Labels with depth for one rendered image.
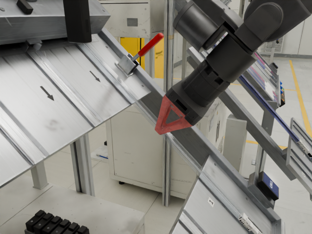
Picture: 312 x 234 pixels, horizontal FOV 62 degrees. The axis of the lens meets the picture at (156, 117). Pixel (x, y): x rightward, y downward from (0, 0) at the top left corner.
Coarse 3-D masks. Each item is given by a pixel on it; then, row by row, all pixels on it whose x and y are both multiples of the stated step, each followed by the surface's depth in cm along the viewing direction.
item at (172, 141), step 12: (84, 48) 47; (96, 60) 47; (108, 72) 47; (120, 84) 47; (132, 96) 47; (144, 108) 47; (156, 120) 47; (168, 132) 47; (180, 144) 47; (192, 156) 47; (192, 168) 47; (204, 180) 46; (216, 192) 46; (228, 204) 46; (240, 216) 46
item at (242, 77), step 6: (240, 78) 76; (246, 78) 76; (246, 84) 76; (252, 90) 76; (258, 96) 75; (264, 102) 75; (270, 108) 75; (276, 114) 75; (282, 120) 75; (282, 126) 75; (288, 126) 75; (288, 132) 75; (294, 138) 75
